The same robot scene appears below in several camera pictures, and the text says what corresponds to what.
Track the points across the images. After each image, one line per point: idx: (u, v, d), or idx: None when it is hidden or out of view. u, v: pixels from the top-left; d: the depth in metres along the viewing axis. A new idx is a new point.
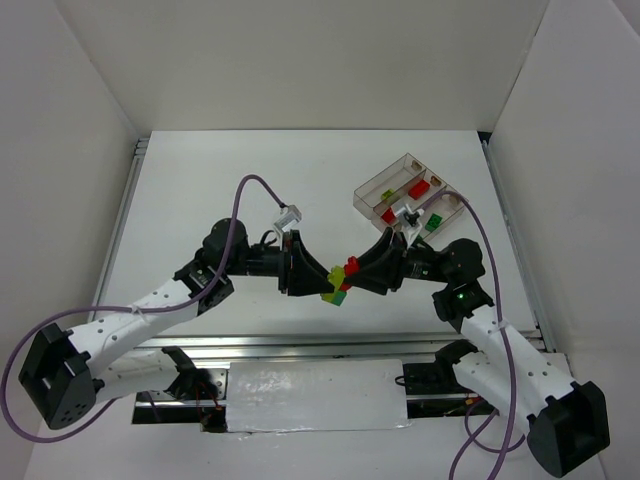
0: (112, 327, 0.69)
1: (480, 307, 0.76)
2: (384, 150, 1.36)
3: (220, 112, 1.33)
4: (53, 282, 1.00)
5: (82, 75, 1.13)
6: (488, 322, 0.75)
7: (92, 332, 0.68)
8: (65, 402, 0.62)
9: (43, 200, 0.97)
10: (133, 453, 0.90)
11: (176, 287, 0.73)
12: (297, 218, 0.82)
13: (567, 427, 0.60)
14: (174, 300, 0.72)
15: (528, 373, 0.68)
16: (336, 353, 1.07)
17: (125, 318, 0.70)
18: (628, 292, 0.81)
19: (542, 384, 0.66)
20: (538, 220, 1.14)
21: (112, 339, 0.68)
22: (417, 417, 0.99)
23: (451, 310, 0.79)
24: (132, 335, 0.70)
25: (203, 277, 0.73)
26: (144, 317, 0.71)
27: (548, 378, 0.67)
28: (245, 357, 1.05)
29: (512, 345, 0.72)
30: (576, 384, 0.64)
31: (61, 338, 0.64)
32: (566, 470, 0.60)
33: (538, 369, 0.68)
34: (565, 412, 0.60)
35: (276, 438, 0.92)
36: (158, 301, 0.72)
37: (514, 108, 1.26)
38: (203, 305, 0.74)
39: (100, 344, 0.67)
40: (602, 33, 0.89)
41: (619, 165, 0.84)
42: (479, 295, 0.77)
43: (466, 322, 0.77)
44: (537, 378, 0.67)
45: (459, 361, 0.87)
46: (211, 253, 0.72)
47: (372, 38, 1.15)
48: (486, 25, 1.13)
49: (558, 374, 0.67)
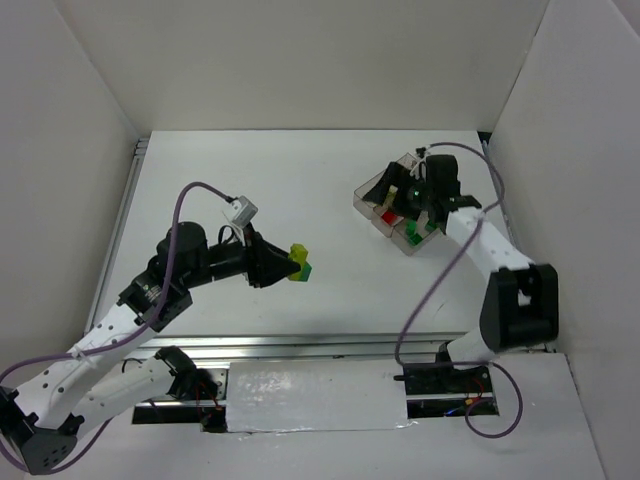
0: (57, 378, 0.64)
1: (466, 207, 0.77)
2: (383, 151, 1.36)
3: (220, 112, 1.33)
4: (52, 281, 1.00)
5: (82, 76, 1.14)
6: (467, 215, 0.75)
7: (37, 389, 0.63)
8: (35, 454, 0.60)
9: (43, 200, 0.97)
10: (135, 452, 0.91)
11: (121, 315, 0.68)
12: (252, 209, 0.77)
13: (513, 294, 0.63)
14: (120, 332, 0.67)
15: (491, 251, 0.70)
16: (335, 353, 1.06)
17: (70, 364, 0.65)
18: (628, 293, 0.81)
19: (501, 259, 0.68)
20: (539, 220, 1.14)
21: (59, 391, 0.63)
22: (418, 417, 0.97)
23: (439, 208, 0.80)
24: (81, 380, 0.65)
25: (155, 289, 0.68)
26: (89, 359, 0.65)
27: (508, 257, 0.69)
28: (245, 357, 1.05)
29: (485, 231, 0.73)
30: (533, 263, 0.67)
31: (8, 401, 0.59)
32: (505, 342, 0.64)
33: (500, 249, 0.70)
34: (514, 279, 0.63)
35: (277, 438, 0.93)
36: (102, 337, 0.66)
37: (515, 108, 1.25)
38: (160, 321, 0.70)
39: (46, 399, 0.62)
40: (603, 33, 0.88)
41: (618, 166, 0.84)
42: (465, 199, 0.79)
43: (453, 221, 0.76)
44: (498, 255, 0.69)
45: (451, 346, 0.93)
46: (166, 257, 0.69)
47: (372, 38, 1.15)
48: (485, 24, 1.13)
49: (519, 255, 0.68)
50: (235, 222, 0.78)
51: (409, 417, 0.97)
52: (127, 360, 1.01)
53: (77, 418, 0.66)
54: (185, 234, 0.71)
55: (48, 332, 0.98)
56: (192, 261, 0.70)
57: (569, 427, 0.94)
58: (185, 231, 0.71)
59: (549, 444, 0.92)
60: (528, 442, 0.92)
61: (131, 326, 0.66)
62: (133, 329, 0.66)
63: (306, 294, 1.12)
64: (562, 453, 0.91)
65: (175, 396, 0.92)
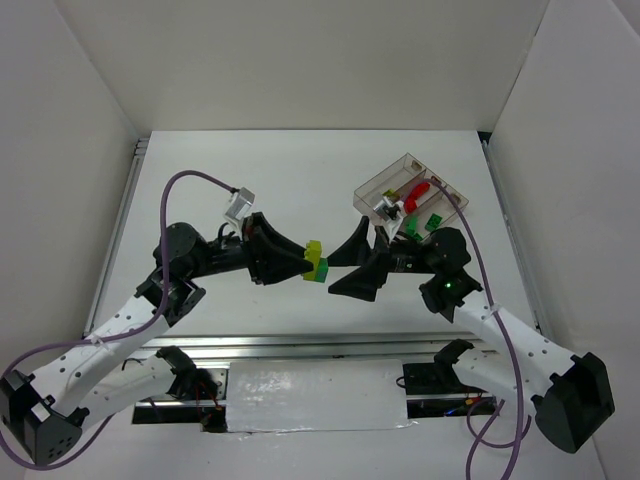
0: (75, 363, 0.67)
1: (469, 295, 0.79)
2: (383, 151, 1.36)
3: (220, 111, 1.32)
4: (52, 281, 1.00)
5: (82, 76, 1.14)
6: (479, 309, 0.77)
7: (54, 373, 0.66)
8: (47, 441, 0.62)
9: (43, 199, 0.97)
10: (135, 452, 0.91)
11: (138, 306, 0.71)
12: (248, 202, 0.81)
13: (573, 398, 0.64)
14: (137, 321, 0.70)
15: (529, 353, 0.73)
16: (335, 353, 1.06)
17: (87, 350, 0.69)
18: (628, 292, 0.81)
19: (543, 364, 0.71)
20: (538, 221, 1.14)
21: (77, 376, 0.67)
22: (418, 417, 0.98)
23: (442, 302, 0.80)
24: (97, 366, 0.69)
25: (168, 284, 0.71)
26: (107, 346, 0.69)
27: (547, 356, 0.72)
28: (245, 357, 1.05)
29: (508, 325, 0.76)
30: (575, 357, 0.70)
31: (25, 385, 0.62)
32: (578, 443, 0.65)
33: (537, 348, 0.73)
34: (571, 388, 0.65)
35: (276, 438, 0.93)
36: (120, 326, 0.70)
37: (514, 108, 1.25)
38: (173, 315, 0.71)
39: (63, 383, 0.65)
40: (603, 33, 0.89)
41: (618, 166, 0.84)
42: (465, 282, 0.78)
43: (458, 310, 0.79)
44: (538, 358, 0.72)
45: (458, 360, 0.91)
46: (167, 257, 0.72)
47: (372, 38, 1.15)
48: (485, 24, 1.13)
49: (557, 352, 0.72)
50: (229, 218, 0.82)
51: (409, 416, 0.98)
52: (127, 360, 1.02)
53: (83, 411, 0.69)
54: (182, 235, 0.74)
55: (48, 332, 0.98)
56: (192, 260, 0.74)
57: None
58: (178, 232, 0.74)
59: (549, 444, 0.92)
60: (528, 441, 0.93)
61: (148, 316, 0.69)
62: (149, 319, 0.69)
63: (307, 294, 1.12)
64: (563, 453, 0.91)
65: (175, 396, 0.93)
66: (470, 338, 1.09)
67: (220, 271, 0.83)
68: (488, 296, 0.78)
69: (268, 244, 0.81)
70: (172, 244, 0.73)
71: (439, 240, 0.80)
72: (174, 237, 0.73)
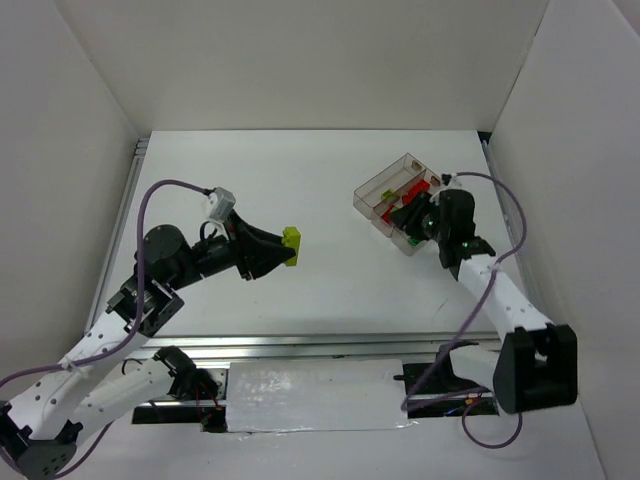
0: (50, 390, 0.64)
1: (481, 255, 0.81)
2: (383, 151, 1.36)
3: (221, 113, 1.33)
4: (51, 282, 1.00)
5: (82, 76, 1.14)
6: (480, 267, 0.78)
7: (29, 402, 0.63)
8: (38, 462, 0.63)
9: (44, 199, 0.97)
10: (136, 452, 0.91)
11: (110, 324, 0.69)
12: (229, 201, 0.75)
13: (529, 356, 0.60)
14: (110, 340, 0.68)
15: (506, 307, 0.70)
16: (336, 353, 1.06)
17: (62, 376, 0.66)
18: (628, 292, 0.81)
19: (515, 317, 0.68)
20: (539, 220, 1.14)
21: (52, 403, 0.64)
22: (418, 417, 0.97)
23: (453, 256, 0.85)
24: (73, 391, 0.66)
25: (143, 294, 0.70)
26: (80, 369, 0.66)
27: (524, 314, 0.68)
28: (246, 357, 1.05)
29: (499, 282, 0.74)
30: (551, 323, 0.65)
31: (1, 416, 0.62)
32: (519, 407, 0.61)
33: (517, 306, 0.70)
34: (530, 342, 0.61)
35: (276, 438, 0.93)
36: (93, 346, 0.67)
37: (514, 109, 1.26)
38: (151, 327, 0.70)
39: (38, 412, 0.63)
40: (603, 32, 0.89)
41: (617, 167, 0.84)
42: (479, 244, 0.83)
43: (465, 268, 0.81)
44: (513, 312, 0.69)
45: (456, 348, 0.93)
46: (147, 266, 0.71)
47: (372, 39, 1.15)
48: (485, 24, 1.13)
49: (535, 314, 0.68)
50: (213, 217, 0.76)
51: (409, 416, 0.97)
52: (127, 360, 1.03)
53: (75, 426, 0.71)
54: (165, 238, 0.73)
55: (48, 332, 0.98)
56: (174, 265, 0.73)
57: (570, 429, 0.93)
58: (159, 238, 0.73)
59: (549, 444, 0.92)
60: (528, 443, 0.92)
61: (120, 334, 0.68)
62: (123, 337, 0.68)
63: (306, 294, 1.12)
64: (563, 453, 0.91)
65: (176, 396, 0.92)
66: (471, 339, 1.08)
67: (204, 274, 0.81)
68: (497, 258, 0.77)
69: (252, 243, 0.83)
70: (154, 249, 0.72)
71: (449, 194, 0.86)
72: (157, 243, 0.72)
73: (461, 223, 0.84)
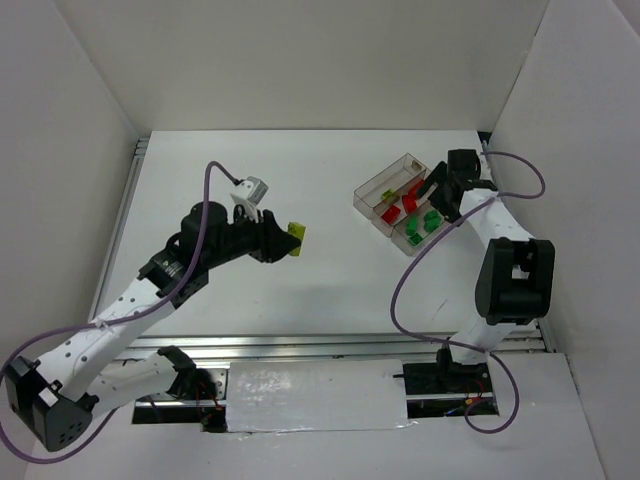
0: (81, 348, 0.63)
1: (483, 190, 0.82)
2: (383, 152, 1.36)
3: (221, 113, 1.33)
4: (52, 280, 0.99)
5: (82, 75, 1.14)
6: (479, 197, 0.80)
7: (60, 359, 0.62)
8: (58, 426, 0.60)
9: (44, 198, 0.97)
10: (135, 453, 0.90)
11: (142, 289, 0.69)
12: (260, 187, 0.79)
13: (506, 263, 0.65)
14: (141, 304, 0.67)
15: (496, 224, 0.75)
16: (336, 353, 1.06)
17: (93, 336, 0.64)
18: (628, 292, 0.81)
19: (502, 233, 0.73)
20: (539, 220, 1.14)
21: (83, 361, 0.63)
22: (419, 417, 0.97)
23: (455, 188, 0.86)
24: (104, 351, 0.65)
25: (172, 267, 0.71)
26: (112, 329, 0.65)
27: (510, 231, 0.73)
28: (243, 357, 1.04)
29: (494, 207, 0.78)
30: (533, 237, 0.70)
31: (30, 373, 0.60)
32: (494, 307, 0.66)
33: (504, 224, 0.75)
34: (511, 249, 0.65)
35: (276, 438, 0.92)
36: (125, 309, 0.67)
37: (514, 109, 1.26)
38: (179, 297, 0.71)
39: (69, 369, 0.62)
40: (603, 33, 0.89)
41: (618, 166, 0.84)
42: (483, 181, 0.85)
43: (467, 196, 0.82)
44: (501, 229, 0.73)
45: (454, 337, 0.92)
46: (189, 234, 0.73)
47: (372, 39, 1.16)
48: (486, 24, 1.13)
49: (521, 232, 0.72)
50: (249, 201, 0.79)
51: (409, 417, 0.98)
52: (127, 360, 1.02)
53: (93, 397, 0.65)
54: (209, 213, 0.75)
55: (48, 332, 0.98)
56: (213, 239, 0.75)
57: (570, 428, 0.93)
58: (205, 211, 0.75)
59: (550, 444, 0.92)
60: (529, 442, 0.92)
61: (153, 298, 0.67)
62: (156, 301, 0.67)
63: (307, 294, 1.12)
64: (563, 452, 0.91)
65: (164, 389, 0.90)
66: None
67: (232, 257, 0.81)
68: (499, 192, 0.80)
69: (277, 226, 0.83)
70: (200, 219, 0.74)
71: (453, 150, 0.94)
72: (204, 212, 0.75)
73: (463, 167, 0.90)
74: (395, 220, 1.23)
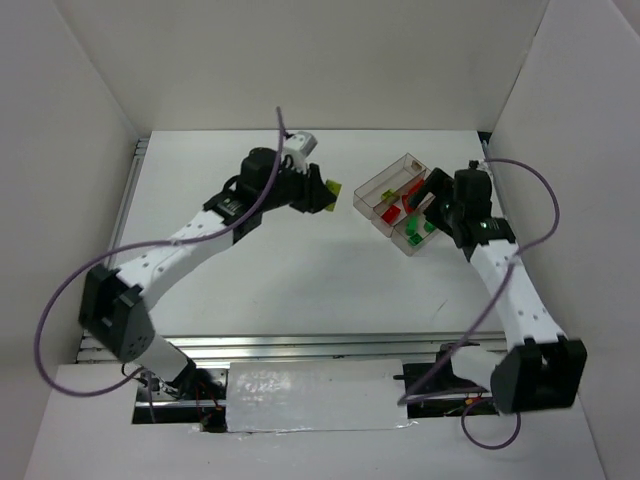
0: (157, 260, 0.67)
1: (499, 242, 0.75)
2: (383, 152, 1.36)
3: (221, 113, 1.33)
4: (52, 281, 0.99)
5: (82, 75, 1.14)
6: (493, 258, 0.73)
7: (137, 267, 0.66)
8: (131, 331, 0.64)
9: (44, 198, 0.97)
10: (134, 453, 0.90)
11: (208, 218, 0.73)
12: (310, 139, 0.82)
13: (533, 371, 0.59)
14: (208, 230, 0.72)
15: (518, 311, 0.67)
16: (335, 353, 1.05)
17: (166, 251, 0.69)
18: (628, 292, 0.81)
19: (527, 325, 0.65)
20: (539, 220, 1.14)
21: (159, 271, 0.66)
22: (418, 417, 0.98)
23: (468, 232, 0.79)
24: (176, 266, 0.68)
25: (231, 205, 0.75)
26: (185, 247, 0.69)
27: (536, 322, 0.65)
28: (243, 357, 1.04)
29: (514, 278, 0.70)
30: (562, 335, 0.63)
31: (111, 276, 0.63)
32: (515, 406, 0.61)
33: (528, 310, 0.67)
34: (538, 354, 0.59)
35: (276, 438, 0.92)
36: (193, 232, 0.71)
37: (514, 109, 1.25)
38: (238, 232, 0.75)
39: (147, 275, 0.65)
40: (603, 32, 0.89)
41: (618, 165, 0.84)
42: (499, 229, 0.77)
43: (479, 250, 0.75)
44: (526, 319, 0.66)
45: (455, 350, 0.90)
46: (249, 173, 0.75)
47: (372, 39, 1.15)
48: (485, 24, 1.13)
49: (548, 322, 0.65)
50: (299, 151, 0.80)
51: (409, 417, 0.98)
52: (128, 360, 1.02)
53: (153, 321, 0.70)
54: (265, 157, 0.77)
55: (48, 332, 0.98)
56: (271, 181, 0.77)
57: (570, 429, 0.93)
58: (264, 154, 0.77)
59: (550, 444, 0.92)
60: (529, 442, 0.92)
61: (219, 225, 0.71)
62: (221, 228, 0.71)
63: (307, 293, 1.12)
64: (563, 453, 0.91)
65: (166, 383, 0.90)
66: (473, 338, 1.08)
67: (281, 204, 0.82)
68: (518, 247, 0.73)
69: (321, 182, 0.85)
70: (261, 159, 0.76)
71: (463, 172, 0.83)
72: (264, 155, 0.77)
73: (475, 204, 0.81)
74: (395, 220, 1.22)
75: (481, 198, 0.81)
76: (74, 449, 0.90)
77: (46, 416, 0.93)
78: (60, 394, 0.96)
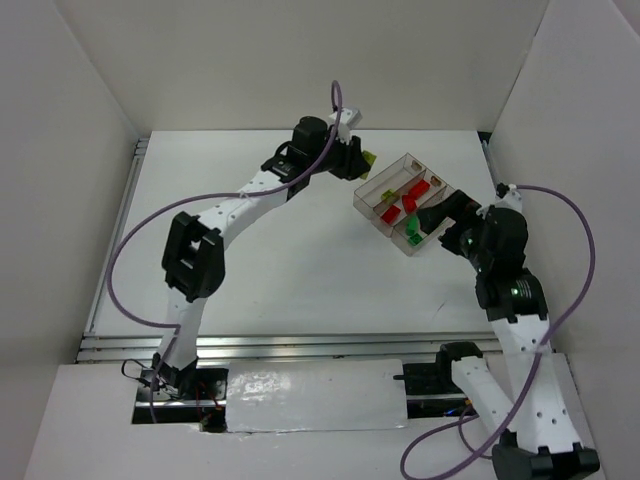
0: (229, 209, 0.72)
1: (528, 317, 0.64)
2: (383, 152, 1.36)
3: (221, 113, 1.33)
4: (52, 280, 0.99)
5: (82, 74, 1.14)
6: (519, 340, 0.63)
7: (213, 214, 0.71)
8: (212, 270, 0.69)
9: (44, 197, 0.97)
10: (133, 456, 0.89)
11: (267, 175, 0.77)
12: (357, 114, 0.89)
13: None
14: (269, 186, 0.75)
15: (537, 413, 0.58)
16: (336, 353, 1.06)
17: (236, 203, 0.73)
18: (628, 292, 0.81)
19: (543, 431, 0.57)
20: (539, 220, 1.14)
21: (233, 218, 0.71)
22: (417, 417, 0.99)
23: (493, 296, 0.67)
24: (246, 215, 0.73)
25: (285, 167, 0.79)
26: (251, 200, 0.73)
27: (556, 429, 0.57)
28: (243, 357, 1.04)
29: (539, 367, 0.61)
30: (580, 447, 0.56)
31: (190, 223, 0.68)
32: None
33: (549, 413, 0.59)
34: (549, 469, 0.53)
35: (276, 438, 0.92)
36: (256, 187, 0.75)
37: (514, 109, 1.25)
38: (292, 192, 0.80)
39: (224, 221, 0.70)
40: (603, 32, 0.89)
41: (618, 165, 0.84)
42: (532, 300, 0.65)
43: (502, 323, 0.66)
44: (544, 423, 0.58)
45: (458, 359, 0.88)
46: (302, 137, 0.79)
47: (372, 38, 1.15)
48: (486, 24, 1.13)
49: (569, 430, 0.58)
50: (345, 127, 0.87)
51: (408, 417, 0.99)
52: (128, 360, 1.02)
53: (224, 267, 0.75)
54: (314, 125, 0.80)
55: (48, 331, 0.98)
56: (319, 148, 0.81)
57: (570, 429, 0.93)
58: (313, 121, 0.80)
59: None
60: None
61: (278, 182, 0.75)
62: (280, 186, 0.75)
63: (307, 293, 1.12)
64: None
65: (167, 381, 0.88)
66: (473, 338, 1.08)
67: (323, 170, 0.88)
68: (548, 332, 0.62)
69: (359, 151, 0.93)
70: (313, 125, 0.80)
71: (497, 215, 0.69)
72: (315, 121, 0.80)
73: (506, 260, 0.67)
74: (394, 221, 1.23)
75: (517, 254, 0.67)
76: (73, 449, 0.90)
77: (46, 416, 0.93)
78: (59, 394, 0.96)
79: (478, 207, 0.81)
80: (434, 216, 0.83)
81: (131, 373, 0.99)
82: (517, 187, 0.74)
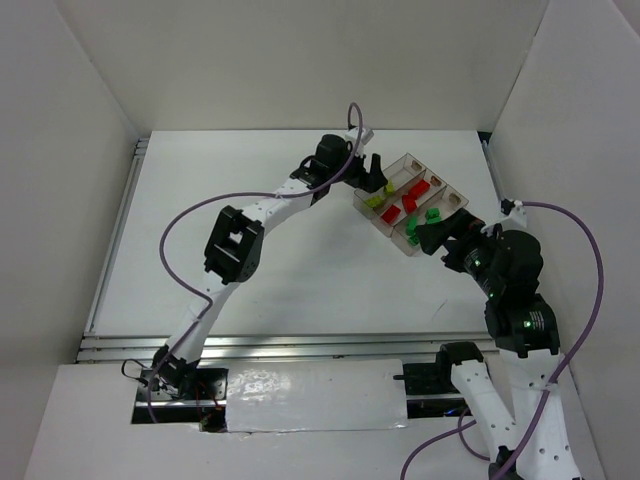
0: (267, 206, 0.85)
1: (539, 351, 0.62)
2: (383, 152, 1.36)
3: (221, 113, 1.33)
4: (52, 280, 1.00)
5: (83, 74, 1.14)
6: (526, 376, 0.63)
7: (254, 209, 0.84)
8: (251, 255, 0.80)
9: (44, 197, 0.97)
10: (133, 457, 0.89)
11: (296, 182, 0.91)
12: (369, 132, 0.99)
13: None
14: (298, 191, 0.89)
15: (539, 450, 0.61)
16: (336, 353, 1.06)
17: (271, 202, 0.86)
18: (628, 292, 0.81)
19: (545, 467, 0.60)
20: (538, 220, 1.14)
21: (270, 214, 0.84)
22: (417, 417, 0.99)
23: (503, 324, 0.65)
24: (279, 214, 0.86)
25: (310, 176, 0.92)
26: (284, 200, 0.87)
27: (557, 465, 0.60)
28: (243, 357, 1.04)
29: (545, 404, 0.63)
30: None
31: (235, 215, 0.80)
32: None
33: (551, 449, 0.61)
34: None
35: (276, 438, 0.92)
36: (287, 190, 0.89)
37: (514, 109, 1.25)
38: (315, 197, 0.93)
39: (263, 216, 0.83)
40: (603, 32, 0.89)
41: (618, 166, 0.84)
42: (542, 330, 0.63)
43: (512, 354, 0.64)
44: (546, 460, 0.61)
45: (459, 363, 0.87)
46: (324, 151, 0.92)
47: (372, 39, 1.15)
48: (485, 24, 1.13)
49: (568, 465, 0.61)
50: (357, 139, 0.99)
51: (408, 417, 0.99)
52: (127, 360, 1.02)
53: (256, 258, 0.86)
54: (335, 140, 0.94)
55: (49, 332, 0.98)
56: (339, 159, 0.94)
57: (570, 429, 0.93)
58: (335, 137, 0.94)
59: None
60: None
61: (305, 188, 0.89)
62: (307, 191, 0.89)
63: (307, 293, 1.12)
64: None
65: (167, 381, 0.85)
66: (473, 338, 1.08)
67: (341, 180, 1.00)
68: (557, 370, 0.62)
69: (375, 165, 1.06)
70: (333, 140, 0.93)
71: (508, 240, 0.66)
72: (336, 136, 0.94)
73: (517, 289, 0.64)
74: (395, 220, 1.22)
75: (528, 282, 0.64)
76: (73, 450, 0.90)
77: (45, 416, 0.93)
78: (59, 394, 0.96)
79: (482, 225, 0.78)
80: (435, 237, 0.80)
81: (131, 373, 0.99)
82: (521, 202, 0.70)
